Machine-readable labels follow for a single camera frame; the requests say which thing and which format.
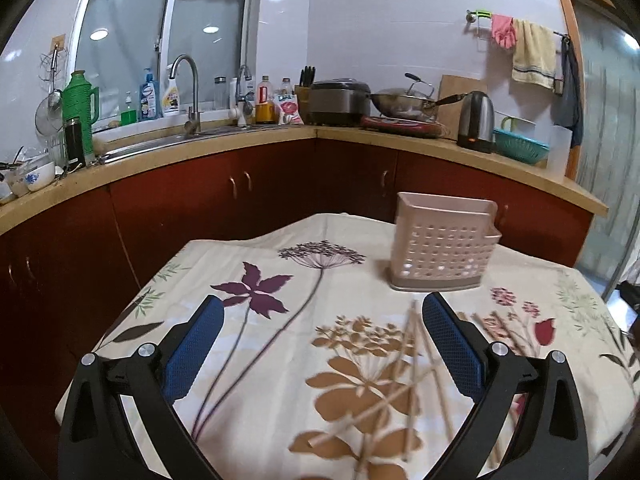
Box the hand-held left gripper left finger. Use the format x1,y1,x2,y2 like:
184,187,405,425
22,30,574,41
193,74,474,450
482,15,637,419
57,294,226,480

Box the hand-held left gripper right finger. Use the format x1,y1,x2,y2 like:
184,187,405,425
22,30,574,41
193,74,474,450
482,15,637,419
421,291,591,480

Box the pile of wooden chopsticks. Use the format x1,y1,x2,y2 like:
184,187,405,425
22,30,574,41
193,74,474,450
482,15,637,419
307,302,543,480

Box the pink perforated utensil holder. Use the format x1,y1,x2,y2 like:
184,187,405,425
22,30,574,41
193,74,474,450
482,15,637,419
389,191,503,293

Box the floral tablecloth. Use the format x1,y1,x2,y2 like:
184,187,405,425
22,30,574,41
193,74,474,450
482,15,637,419
55,212,640,480

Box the beige kitchen countertop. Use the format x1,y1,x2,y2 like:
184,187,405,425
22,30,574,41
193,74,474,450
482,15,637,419
0,122,610,237

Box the teal plastic basket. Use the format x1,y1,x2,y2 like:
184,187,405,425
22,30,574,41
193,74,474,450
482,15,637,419
492,128,551,165

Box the steel sink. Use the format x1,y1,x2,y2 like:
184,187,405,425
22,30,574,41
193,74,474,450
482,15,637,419
94,122,263,165

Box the white plastic pitcher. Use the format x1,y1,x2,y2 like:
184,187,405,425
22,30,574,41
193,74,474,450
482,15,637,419
547,124,574,179

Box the red induction cooker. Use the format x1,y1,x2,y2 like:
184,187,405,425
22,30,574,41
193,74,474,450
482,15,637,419
361,115,451,140

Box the steel electric kettle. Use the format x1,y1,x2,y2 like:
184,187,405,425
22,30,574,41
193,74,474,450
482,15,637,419
456,90,496,155

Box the steel kitchen faucet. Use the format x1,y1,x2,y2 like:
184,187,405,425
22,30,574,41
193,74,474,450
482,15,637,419
167,54,204,137

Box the white bowl with blue flower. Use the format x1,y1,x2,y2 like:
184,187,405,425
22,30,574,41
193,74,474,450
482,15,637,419
24,160,57,193

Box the white mug with green rim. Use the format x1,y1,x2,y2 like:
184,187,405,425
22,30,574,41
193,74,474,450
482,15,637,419
500,115,537,134

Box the dark drinking bottle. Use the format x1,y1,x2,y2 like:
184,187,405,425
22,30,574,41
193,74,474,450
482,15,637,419
64,117,87,169

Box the small green soap bottle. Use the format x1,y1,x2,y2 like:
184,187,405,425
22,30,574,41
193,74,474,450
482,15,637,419
120,92,139,126

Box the small white tap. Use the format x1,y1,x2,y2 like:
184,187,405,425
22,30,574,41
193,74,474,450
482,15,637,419
232,64,256,127

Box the stack of white bowls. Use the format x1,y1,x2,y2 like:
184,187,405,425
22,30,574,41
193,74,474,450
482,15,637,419
0,150,32,203

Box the steel wok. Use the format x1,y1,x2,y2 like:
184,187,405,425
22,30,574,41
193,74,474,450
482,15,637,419
370,72,471,122

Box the cooking oil bottle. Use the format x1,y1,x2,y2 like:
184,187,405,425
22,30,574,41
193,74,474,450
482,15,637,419
255,76,277,125

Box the white cleaner bottle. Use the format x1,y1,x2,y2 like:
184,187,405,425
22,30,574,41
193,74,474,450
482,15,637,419
161,65,182,117

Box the blue dish soap bottle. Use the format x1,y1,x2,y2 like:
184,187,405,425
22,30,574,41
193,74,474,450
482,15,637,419
138,67,162,121

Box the pink snack bag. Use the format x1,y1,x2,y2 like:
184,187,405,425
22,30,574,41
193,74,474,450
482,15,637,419
274,92,305,125

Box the wooden cutting board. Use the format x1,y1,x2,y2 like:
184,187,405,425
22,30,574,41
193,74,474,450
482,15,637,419
437,74,489,141

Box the dark rice cooker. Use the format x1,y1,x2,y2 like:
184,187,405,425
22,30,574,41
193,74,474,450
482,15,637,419
306,78,372,127

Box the green thermos flask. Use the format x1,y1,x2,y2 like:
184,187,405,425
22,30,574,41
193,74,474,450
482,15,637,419
61,70,101,159

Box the hanging metal strainer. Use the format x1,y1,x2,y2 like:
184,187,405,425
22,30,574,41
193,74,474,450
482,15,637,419
34,44,69,137

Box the blue grey cloth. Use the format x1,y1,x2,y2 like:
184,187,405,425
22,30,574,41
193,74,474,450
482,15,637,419
553,35,585,149

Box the knife block with knives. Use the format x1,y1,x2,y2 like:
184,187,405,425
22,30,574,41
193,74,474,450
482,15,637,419
294,66,317,117

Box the yellow towel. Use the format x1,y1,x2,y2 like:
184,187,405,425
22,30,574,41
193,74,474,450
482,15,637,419
510,18,558,90

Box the pink rubber gloves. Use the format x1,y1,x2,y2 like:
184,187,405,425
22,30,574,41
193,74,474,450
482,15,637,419
490,14,517,50

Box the sliding glass window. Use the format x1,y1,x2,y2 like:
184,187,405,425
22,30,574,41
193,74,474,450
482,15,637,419
67,0,257,127

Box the glass door with wooden frame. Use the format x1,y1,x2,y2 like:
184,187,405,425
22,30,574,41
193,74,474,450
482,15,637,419
547,0,640,302

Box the metal towel rail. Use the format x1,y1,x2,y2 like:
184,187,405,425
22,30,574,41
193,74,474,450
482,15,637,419
466,9,571,44

